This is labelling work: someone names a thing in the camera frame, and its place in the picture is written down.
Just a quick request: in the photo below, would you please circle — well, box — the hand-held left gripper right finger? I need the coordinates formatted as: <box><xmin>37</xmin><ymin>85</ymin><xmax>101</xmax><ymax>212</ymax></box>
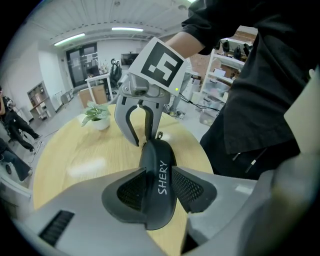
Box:
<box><xmin>171</xmin><ymin>165</ymin><xmax>261</xmax><ymax>254</ymax></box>

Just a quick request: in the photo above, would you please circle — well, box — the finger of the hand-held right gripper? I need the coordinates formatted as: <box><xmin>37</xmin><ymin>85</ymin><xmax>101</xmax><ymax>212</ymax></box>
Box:
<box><xmin>114</xmin><ymin>97</ymin><xmax>141</xmax><ymax>148</ymax></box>
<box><xmin>138</xmin><ymin>99</ymin><xmax>169</xmax><ymax>143</ymax></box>

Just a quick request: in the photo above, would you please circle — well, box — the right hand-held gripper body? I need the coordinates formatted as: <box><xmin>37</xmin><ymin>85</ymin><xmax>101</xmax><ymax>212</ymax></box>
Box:
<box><xmin>117</xmin><ymin>36</ymin><xmax>187</xmax><ymax>107</ymax></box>

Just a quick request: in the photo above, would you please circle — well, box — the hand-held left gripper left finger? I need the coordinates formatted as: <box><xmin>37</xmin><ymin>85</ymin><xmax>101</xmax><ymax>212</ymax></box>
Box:
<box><xmin>14</xmin><ymin>166</ymin><xmax>166</xmax><ymax>256</ymax></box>

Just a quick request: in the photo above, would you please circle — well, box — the black glasses case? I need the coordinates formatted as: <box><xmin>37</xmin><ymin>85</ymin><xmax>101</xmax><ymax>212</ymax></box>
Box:
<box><xmin>138</xmin><ymin>131</ymin><xmax>177</xmax><ymax>231</ymax></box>

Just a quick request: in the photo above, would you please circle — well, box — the person's right forearm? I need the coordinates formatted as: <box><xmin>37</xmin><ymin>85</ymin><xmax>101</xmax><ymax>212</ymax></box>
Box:
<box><xmin>164</xmin><ymin>29</ymin><xmax>207</xmax><ymax>61</ymax></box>

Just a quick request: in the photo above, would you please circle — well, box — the small potted plant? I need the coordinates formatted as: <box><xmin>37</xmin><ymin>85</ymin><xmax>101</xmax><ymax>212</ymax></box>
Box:
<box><xmin>81</xmin><ymin>100</ymin><xmax>112</xmax><ymax>131</ymax></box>

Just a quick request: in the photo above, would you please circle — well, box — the cardboard box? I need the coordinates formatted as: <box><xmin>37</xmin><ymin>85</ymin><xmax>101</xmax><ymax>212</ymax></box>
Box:
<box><xmin>91</xmin><ymin>83</ymin><xmax>108</xmax><ymax>106</ymax></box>
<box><xmin>78</xmin><ymin>88</ymin><xmax>95</xmax><ymax>108</ymax></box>

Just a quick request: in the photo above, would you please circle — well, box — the black monitor with stand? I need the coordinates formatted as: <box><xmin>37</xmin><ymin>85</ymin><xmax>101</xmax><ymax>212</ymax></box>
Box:
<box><xmin>121</xmin><ymin>53</ymin><xmax>140</xmax><ymax>66</ymax></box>

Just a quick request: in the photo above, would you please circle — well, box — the black office chair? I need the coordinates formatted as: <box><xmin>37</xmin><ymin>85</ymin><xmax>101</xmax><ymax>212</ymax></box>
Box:
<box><xmin>109</xmin><ymin>58</ymin><xmax>123</xmax><ymax>88</ymax></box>

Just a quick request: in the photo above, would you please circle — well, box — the white desk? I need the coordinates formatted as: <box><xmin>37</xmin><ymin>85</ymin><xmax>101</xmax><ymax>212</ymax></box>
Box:
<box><xmin>84</xmin><ymin>73</ymin><xmax>112</xmax><ymax>102</ymax></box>

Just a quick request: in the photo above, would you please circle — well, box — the ceiling light panel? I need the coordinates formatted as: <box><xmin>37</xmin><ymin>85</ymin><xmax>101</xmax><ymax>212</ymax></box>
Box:
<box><xmin>111</xmin><ymin>26</ymin><xmax>144</xmax><ymax>32</ymax></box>
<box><xmin>53</xmin><ymin>33</ymin><xmax>86</xmax><ymax>47</ymax></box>

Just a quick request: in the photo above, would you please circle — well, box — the round wooden table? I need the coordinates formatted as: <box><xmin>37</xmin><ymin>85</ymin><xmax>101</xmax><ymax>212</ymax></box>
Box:
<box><xmin>32</xmin><ymin>103</ymin><xmax>215</xmax><ymax>256</ymax></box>

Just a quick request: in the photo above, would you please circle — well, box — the clear storage bin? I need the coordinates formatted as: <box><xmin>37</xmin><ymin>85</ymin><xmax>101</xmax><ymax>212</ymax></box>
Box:
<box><xmin>198</xmin><ymin>108</ymin><xmax>221</xmax><ymax>126</ymax></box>

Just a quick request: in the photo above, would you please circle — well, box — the white shelving unit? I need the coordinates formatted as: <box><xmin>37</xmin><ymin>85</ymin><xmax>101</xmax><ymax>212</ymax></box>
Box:
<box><xmin>199</xmin><ymin>37</ymin><xmax>251</xmax><ymax>126</ymax></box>

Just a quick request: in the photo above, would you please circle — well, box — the black glass double door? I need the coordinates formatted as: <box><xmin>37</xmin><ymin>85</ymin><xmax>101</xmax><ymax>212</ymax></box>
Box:
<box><xmin>65</xmin><ymin>42</ymin><xmax>98</xmax><ymax>88</ymax></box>

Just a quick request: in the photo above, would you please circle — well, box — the group of black headgear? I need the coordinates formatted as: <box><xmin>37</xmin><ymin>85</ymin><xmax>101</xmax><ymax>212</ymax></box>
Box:
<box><xmin>214</xmin><ymin>39</ymin><xmax>253</xmax><ymax>59</ymax></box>

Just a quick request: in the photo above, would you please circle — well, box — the grey cubby shelf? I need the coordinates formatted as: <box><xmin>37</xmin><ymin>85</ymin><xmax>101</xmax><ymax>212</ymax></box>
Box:
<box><xmin>26</xmin><ymin>81</ymin><xmax>57</xmax><ymax>122</ymax></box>

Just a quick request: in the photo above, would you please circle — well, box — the person's black shirt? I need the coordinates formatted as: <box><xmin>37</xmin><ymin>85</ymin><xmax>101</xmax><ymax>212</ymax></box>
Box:
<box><xmin>181</xmin><ymin>0</ymin><xmax>320</xmax><ymax>156</ymax></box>

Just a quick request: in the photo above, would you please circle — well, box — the tangle of black cables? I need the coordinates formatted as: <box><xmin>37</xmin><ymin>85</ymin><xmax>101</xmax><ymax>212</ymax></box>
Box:
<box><xmin>178</xmin><ymin>92</ymin><xmax>221</xmax><ymax>112</ymax></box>

